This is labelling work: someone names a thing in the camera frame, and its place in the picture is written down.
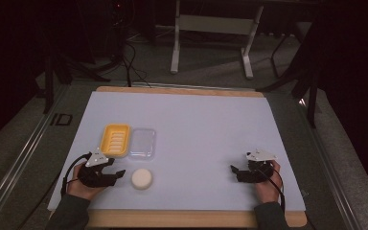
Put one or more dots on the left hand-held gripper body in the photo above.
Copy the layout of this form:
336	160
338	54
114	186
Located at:
92	177

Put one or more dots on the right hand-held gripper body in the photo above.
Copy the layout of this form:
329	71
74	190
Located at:
258	174

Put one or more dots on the person's right hand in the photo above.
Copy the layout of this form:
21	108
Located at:
266	190

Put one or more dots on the person's left hand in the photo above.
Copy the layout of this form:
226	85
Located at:
78	190

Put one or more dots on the yellow soap dish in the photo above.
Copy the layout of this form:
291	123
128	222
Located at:
115	140

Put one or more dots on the round white soap bar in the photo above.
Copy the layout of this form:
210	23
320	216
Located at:
142	179

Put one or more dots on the white table sheet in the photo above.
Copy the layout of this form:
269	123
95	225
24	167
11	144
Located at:
191	134

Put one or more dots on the wooden table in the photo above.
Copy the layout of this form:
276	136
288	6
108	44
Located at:
179	218

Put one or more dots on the black stand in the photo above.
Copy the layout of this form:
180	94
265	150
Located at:
313	96
49	86

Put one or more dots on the white metal stand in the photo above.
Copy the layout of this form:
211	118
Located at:
214	24

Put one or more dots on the metal floor rail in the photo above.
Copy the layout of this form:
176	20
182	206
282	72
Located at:
19	163
329	172

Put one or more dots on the thin black metal frame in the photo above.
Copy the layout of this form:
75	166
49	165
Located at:
276	56

